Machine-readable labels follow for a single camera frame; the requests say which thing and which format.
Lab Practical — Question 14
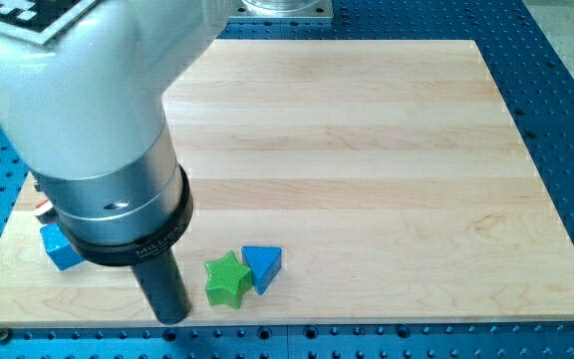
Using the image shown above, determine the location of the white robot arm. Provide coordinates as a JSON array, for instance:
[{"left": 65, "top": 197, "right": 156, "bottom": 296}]
[{"left": 0, "top": 0, "right": 233, "bottom": 245}]

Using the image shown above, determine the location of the green star block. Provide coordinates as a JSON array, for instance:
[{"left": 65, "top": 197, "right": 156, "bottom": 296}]
[{"left": 204, "top": 251, "right": 252, "bottom": 309}]

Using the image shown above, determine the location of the fiducial marker tag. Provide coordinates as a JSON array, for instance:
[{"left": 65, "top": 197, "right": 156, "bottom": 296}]
[{"left": 0, "top": 0, "right": 99, "bottom": 45}]

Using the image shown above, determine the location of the blue triangle block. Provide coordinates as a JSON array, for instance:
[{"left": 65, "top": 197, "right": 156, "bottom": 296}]
[{"left": 241, "top": 246, "right": 282, "bottom": 295}]

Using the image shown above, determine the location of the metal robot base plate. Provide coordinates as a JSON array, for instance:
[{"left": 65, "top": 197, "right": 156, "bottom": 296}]
[{"left": 230, "top": 0, "right": 334, "bottom": 21}]

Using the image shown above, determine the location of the red block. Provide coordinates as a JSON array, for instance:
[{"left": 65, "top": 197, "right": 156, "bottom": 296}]
[{"left": 33, "top": 199, "right": 58, "bottom": 224}]

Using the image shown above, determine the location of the wooden board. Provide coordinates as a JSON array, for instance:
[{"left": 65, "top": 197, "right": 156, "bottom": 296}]
[{"left": 0, "top": 39, "right": 574, "bottom": 329}]

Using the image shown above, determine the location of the blue cube block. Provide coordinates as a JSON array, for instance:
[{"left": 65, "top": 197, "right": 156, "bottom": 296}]
[{"left": 40, "top": 222, "right": 85, "bottom": 271}]

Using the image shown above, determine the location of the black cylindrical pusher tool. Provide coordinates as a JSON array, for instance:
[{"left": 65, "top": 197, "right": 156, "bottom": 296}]
[{"left": 58, "top": 167, "right": 193, "bottom": 325}]

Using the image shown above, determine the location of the board corner screw left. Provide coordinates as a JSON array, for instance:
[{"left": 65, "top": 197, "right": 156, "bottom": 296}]
[{"left": 0, "top": 328, "right": 12, "bottom": 344}]

